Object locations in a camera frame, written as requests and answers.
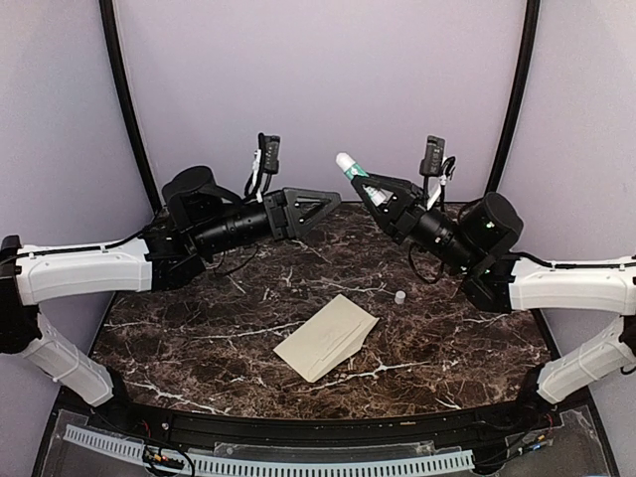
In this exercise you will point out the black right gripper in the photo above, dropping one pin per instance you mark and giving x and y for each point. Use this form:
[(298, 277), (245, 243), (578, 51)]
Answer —
[(404, 208)]

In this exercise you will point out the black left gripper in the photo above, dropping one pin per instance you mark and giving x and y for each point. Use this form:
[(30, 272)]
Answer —
[(283, 204)]

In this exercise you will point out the green white glue stick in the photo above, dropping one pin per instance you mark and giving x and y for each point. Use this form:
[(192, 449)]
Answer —
[(352, 170)]

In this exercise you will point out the white glue stick cap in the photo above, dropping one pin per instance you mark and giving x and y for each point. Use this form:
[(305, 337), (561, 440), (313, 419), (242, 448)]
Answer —
[(400, 297)]

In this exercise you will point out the cream paper envelope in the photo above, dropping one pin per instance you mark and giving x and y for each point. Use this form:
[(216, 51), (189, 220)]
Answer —
[(332, 335)]

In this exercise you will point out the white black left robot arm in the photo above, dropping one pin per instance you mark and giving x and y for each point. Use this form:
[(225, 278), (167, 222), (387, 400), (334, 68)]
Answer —
[(200, 220)]

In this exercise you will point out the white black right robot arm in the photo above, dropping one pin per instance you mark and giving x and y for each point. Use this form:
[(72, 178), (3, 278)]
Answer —
[(478, 246)]

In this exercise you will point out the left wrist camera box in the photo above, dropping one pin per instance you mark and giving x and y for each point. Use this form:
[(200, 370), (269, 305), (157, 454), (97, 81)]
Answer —
[(269, 146)]

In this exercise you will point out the black right frame post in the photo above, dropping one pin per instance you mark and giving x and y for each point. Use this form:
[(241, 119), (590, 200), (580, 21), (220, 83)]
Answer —
[(518, 88)]

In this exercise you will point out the black front rail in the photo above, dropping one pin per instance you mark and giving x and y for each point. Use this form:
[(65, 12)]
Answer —
[(480, 426)]

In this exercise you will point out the white slotted cable duct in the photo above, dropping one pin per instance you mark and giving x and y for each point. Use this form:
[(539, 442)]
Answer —
[(230, 459)]

